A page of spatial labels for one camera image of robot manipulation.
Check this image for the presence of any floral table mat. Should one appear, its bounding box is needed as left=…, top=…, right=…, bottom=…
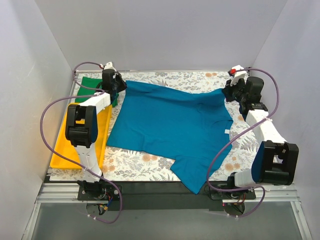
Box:
left=48, top=71, right=260, bottom=181

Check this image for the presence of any folded green t shirt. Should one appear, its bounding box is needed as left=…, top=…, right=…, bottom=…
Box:
left=74, top=76, right=118, bottom=108

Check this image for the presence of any yellow plastic tray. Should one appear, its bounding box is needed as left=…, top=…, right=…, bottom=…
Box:
left=50, top=105, right=113, bottom=170

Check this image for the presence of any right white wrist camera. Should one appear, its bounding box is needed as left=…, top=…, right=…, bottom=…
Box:
left=228, top=65, right=247, bottom=86

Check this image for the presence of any blue t shirt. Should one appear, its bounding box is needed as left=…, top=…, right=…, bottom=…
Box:
left=107, top=81, right=233, bottom=194

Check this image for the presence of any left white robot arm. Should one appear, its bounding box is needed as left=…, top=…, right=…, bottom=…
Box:
left=65, top=68, right=127, bottom=199

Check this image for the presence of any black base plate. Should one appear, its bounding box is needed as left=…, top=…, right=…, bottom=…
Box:
left=77, top=180, right=256, bottom=213

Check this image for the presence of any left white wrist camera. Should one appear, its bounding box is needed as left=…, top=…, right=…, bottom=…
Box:
left=99, top=61, right=117, bottom=75

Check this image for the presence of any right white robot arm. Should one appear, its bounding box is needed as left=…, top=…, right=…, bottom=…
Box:
left=222, top=76, right=299, bottom=196

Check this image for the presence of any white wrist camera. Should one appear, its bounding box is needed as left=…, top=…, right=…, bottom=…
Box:
left=228, top=65, right=247, bottom=86
left=99, top=61, right=117, bottom=75

